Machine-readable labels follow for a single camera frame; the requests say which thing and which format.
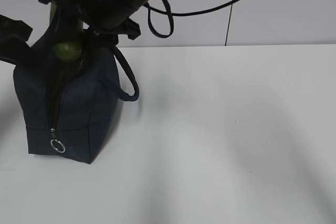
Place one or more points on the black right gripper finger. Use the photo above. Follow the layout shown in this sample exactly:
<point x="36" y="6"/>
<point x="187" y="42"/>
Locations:
<point x="62" y="28"/>

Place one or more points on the green cucumber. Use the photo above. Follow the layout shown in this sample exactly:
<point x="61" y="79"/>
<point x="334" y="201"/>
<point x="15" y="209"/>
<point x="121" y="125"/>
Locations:
<point x="68" y="50"/>

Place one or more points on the dark blue lunch bag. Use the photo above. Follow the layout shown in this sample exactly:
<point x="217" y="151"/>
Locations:
<point x="68" y="108"/>

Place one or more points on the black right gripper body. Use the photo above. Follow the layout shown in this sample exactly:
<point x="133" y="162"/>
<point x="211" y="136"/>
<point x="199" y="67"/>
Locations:
<point x="104" y="17"/>

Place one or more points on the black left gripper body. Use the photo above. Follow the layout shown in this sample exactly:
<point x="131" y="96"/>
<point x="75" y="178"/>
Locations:
<point x="14" y="29"/>

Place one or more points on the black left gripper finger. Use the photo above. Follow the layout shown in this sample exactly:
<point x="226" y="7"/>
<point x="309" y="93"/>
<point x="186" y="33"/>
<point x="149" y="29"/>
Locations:
<point x="17" y="52"/>

